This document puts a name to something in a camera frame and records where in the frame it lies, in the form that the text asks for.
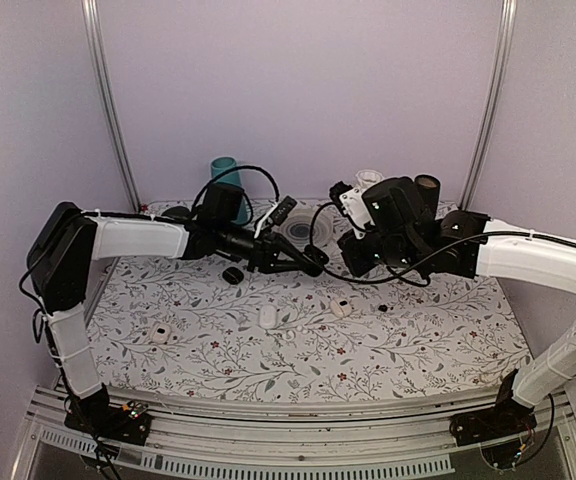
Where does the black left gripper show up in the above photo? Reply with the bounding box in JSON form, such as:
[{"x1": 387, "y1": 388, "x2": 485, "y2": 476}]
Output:
[{"x1": 217, "y1": 220, "x2": 309, "y2": 274}]

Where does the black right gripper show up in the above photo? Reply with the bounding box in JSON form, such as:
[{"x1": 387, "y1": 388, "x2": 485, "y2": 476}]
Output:
[{"x1": 338, "y1": 228, "x2": 422, "y2": 278}]

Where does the black earbud case gold trim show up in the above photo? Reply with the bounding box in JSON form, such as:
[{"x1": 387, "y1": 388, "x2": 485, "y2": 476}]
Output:
[{"x1": 303, "y1": 245, "x2": 329, "y2": 277}]

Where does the beige earbud charging case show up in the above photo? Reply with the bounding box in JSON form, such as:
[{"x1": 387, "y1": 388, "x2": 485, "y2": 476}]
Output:
[{"x1": 329, "y1": 298, "x2": 353, "y2": 318}]

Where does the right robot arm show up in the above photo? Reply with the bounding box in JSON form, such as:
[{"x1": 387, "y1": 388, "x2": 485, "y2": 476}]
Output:
[{"x1": 329, "y1": 171, "x2": 576, "y2": 436}]

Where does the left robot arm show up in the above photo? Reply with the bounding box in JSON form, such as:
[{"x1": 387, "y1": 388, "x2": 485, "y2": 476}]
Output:
[{"x1": 21, "y1": 182, "x2": 322, "y2": 434}]

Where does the small black earbud case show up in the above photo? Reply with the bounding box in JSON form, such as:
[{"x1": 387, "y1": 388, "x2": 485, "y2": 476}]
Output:
[{"x1": 222, "y1": 267, "x2": 244, "y2": 285}]

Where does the white open earbud case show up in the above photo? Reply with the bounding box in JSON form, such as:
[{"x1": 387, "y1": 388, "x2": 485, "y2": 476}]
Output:
[{"x1": 150, "y1": 324, "x2": 171, "y2": 344}]

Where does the grey spiral plate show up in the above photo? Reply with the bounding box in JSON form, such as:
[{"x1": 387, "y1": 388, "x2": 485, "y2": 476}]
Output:
[{"x1": 278, "y1": 208, "x2": 334, "y2": 250}]

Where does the floral patterned table mat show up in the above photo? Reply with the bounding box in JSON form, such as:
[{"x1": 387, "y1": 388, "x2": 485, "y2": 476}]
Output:
[{"x1": 75, "y1": 199, "x2": 534, "y2": 404}]

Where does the white ribbed vase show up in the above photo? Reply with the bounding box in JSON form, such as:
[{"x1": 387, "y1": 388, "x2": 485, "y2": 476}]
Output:
[{"x1": 355, "y1": 169, "x2": 384, "y2": 191}]

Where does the teal cup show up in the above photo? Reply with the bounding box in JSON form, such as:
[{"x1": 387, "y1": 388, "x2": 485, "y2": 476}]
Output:
[{"x1": 210, "y1": 157, "x2": 249, "y2": 225}]

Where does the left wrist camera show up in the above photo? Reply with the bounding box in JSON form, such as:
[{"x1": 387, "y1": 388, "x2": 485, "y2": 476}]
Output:
[{"x1": 254, "y1": 196, "x2": 297, "y2": 238}]

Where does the right aluminium frame post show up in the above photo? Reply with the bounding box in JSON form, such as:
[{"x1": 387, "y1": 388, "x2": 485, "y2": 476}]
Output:
[{"x1": 459, "y1": 0, "x2": 518, "y2": 210}]

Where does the aluminium front rail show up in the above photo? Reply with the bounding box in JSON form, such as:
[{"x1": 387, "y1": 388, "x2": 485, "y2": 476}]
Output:
[{"x1": 12, "y1": 384, "x2": 576, "y2": 480}]

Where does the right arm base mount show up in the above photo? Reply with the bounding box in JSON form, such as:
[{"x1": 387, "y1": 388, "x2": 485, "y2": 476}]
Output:
[{"x1": 449, "y1": 385, "x2": 537, "y2": 470}]

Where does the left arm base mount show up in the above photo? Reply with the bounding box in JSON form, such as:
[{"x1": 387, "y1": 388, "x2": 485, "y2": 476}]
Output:
[{"x1": 64, "y1": 388, "x2": 153, "y2": 446}]

